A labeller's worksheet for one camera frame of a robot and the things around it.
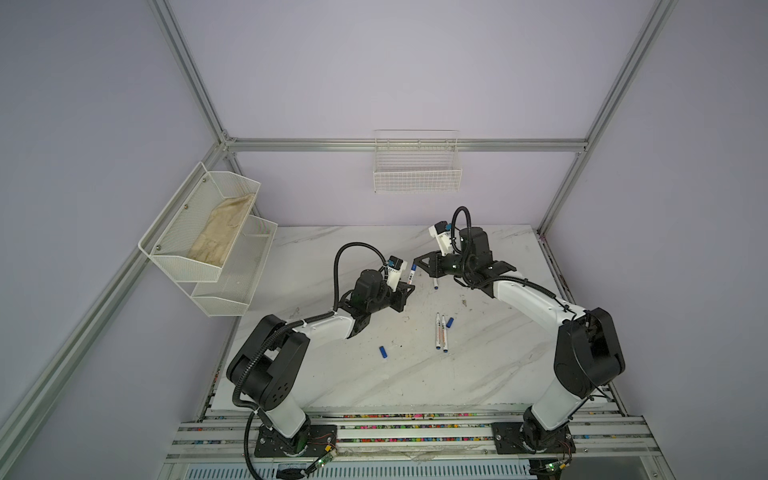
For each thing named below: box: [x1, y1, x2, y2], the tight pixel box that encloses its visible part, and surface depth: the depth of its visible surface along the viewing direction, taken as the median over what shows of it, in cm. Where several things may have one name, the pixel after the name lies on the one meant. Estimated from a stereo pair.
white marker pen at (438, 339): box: [435, 312, 442, 350], surface depth 92 cm
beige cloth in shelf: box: [188, 193, 256, 267], surface depth 80 cm
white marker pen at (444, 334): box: [441, 314, 448, 353], surface depth 93 cm
